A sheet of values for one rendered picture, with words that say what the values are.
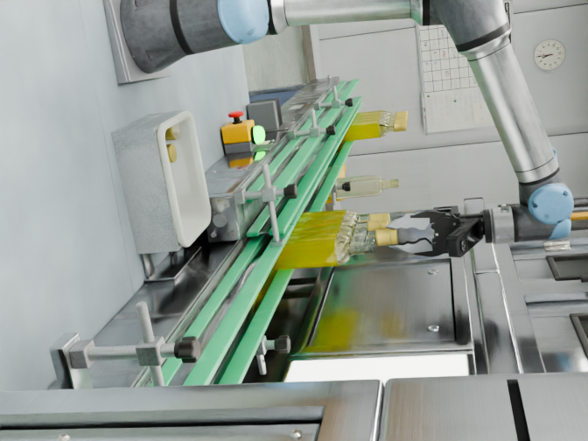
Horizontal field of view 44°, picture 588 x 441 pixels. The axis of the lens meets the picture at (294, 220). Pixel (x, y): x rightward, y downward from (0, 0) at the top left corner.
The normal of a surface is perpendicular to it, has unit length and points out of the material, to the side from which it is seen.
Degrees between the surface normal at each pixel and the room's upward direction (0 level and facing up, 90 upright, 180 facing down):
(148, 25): 72
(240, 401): 90
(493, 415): 90
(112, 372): 90
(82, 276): 0
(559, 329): 90
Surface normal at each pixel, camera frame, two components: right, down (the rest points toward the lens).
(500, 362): -0.15, -0.94
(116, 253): 0.97, -0.08
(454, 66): -0.18, 0.32
